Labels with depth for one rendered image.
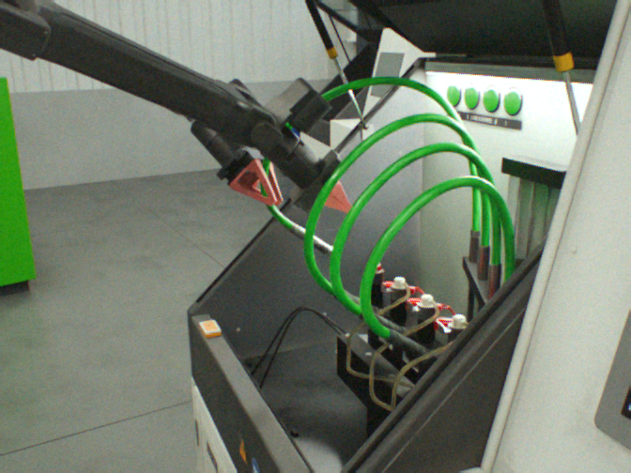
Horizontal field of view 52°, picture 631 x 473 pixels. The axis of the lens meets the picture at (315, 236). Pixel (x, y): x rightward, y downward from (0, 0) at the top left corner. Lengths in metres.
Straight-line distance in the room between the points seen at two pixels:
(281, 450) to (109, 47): 0.56
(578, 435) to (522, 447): 0.08
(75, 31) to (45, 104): 6.62
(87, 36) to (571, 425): 0.66
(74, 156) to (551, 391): 6.95
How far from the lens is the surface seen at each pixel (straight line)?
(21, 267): 4.33
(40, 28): 0.71
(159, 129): 7.65
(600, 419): 0.73
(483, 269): 1.10
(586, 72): 1.04
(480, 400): 0.83
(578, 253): 0.75
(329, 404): 1.25
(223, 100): 0.88
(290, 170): 0.99
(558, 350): 0.77
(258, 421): 0.99
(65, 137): 7.43
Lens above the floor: 1.49
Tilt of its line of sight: 17 degrees down
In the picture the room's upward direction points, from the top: 1 degrees counter-clockwise
